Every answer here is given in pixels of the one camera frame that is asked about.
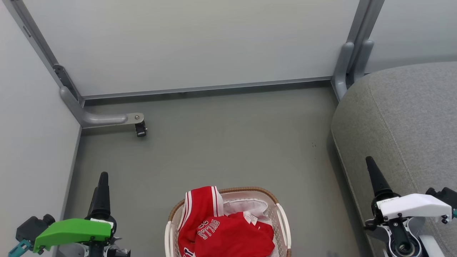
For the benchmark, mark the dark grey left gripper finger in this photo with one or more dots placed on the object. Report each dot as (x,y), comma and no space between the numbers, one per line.
(93,205)
(101,194)

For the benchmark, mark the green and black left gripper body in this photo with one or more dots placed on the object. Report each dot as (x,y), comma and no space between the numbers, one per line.
(75,230)

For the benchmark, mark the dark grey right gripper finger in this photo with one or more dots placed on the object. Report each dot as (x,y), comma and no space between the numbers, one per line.
(377,178)

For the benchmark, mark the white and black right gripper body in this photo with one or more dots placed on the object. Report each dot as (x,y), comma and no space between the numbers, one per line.
(414,207)

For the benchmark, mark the red basketball jersey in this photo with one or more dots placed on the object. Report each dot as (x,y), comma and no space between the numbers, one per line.
(232,237)

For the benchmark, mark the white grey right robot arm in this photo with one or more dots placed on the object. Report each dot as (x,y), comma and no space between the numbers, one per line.
(405,239)

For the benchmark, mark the grey fabric ottoman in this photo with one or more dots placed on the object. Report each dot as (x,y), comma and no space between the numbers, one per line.
(407,125)

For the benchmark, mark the grey partition foot with caster plate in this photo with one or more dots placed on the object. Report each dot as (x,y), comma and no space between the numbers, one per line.
(100,119)

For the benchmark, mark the black caster wheel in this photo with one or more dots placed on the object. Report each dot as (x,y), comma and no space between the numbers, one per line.
(141,129)

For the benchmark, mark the white laundry basket brown rim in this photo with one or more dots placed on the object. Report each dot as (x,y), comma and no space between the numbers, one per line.
(282,221)

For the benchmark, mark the grey forked partition foot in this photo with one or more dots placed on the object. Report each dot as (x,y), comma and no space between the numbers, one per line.
(344,67)

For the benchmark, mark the white cloth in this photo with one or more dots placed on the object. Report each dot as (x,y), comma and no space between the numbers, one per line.
(246,207)

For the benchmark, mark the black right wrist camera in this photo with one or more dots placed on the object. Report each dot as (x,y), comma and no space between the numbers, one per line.
(444,196)

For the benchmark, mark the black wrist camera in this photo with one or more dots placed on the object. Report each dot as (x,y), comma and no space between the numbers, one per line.
(32,228)
(444,196)

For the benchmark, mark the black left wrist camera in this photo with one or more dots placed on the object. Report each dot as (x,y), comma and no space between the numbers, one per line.
(32,228)

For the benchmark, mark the grey partition bottom rail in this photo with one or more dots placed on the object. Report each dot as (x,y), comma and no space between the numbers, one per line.
(207,88)

